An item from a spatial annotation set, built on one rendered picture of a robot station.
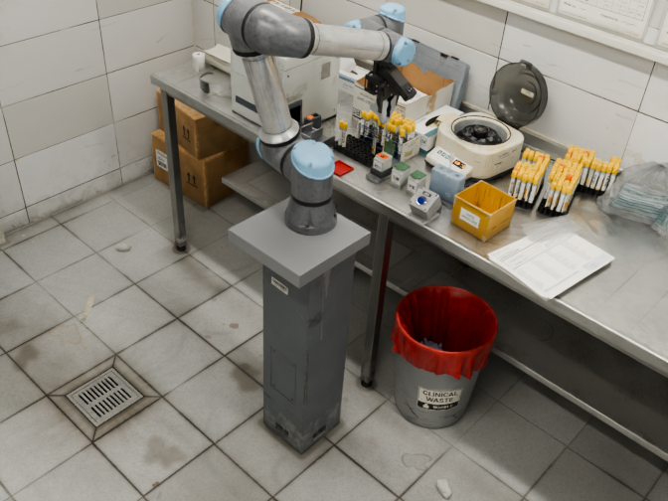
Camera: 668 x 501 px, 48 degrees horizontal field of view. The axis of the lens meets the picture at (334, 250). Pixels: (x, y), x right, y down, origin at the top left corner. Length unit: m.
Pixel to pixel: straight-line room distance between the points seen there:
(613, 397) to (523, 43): 1.24
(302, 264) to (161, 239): 1.71
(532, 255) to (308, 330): 0.69
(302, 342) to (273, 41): 0.95
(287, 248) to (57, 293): 1.57
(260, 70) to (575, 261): 1.02
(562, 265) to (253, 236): 0.87
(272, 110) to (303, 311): 0.60
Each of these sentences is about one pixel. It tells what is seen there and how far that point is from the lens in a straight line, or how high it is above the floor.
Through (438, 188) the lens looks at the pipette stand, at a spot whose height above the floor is 0.92.
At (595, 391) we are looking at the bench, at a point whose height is 0.27.
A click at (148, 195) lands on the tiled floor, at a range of 3.92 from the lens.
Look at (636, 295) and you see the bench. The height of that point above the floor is 0.88.
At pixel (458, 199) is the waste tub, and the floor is 0.97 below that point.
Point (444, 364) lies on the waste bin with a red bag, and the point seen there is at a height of 0.39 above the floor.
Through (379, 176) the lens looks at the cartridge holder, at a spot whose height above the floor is 0.89.
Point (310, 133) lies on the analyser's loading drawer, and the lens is 2.52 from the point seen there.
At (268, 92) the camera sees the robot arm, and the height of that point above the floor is 1.29.
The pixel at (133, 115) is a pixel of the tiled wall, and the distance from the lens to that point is 3.91.
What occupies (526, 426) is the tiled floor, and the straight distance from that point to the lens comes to 2.92.
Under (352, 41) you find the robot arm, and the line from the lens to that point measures 1.93.
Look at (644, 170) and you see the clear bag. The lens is 2.45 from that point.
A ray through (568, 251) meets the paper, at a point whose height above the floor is 0.89.
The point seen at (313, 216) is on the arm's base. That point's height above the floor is 0.98.
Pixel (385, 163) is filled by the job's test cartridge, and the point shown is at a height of 0.94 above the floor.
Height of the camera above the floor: 2.18
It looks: 38 degrees down
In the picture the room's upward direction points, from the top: 4 degrees clockwise
